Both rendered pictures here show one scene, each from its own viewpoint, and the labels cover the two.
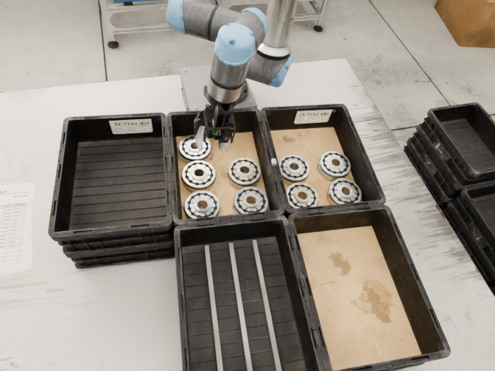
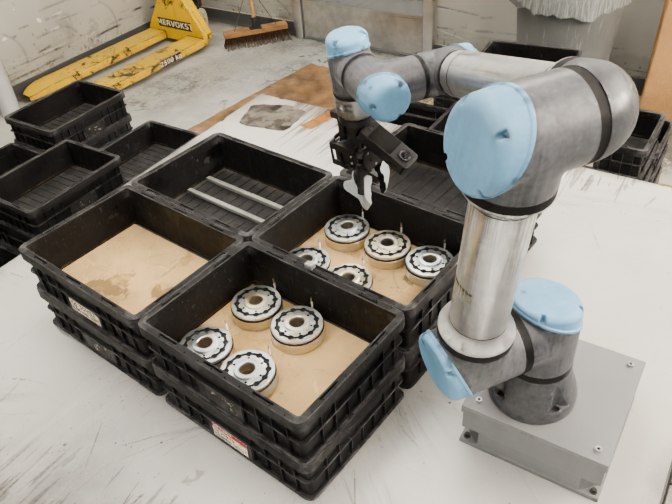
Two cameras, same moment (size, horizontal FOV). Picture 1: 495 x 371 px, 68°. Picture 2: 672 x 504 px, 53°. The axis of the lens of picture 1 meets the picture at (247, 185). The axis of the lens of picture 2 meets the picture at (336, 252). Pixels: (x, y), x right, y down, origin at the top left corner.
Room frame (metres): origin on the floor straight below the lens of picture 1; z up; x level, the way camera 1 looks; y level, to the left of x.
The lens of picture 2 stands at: (1.55, -0.54, 1.76)
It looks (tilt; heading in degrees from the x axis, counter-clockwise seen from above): 38 degrees down; 149
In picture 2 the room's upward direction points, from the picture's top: 5 degrees counter-clockwise
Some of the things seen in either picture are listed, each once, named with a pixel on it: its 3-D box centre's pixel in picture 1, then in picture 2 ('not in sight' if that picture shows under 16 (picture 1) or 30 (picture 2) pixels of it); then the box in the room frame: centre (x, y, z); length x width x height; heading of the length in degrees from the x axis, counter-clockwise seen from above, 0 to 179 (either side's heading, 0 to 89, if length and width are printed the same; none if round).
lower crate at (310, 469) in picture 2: not in sight; (280, 380); (0.73, -0.20, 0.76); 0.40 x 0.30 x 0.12; 18
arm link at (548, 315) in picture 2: not in sight; (539, 325); (1.06, 0.13, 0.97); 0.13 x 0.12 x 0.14; 80
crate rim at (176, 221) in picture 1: (221, 161); (367, 238); (0.64, 0.09, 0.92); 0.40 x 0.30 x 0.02; 18
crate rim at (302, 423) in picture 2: (318, 154); (270, 323); (0.73, -0.20, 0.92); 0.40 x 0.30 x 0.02; 18
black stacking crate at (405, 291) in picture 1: (353, 286); (137, 266); (0.35, -0.32, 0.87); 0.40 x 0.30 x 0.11; 18
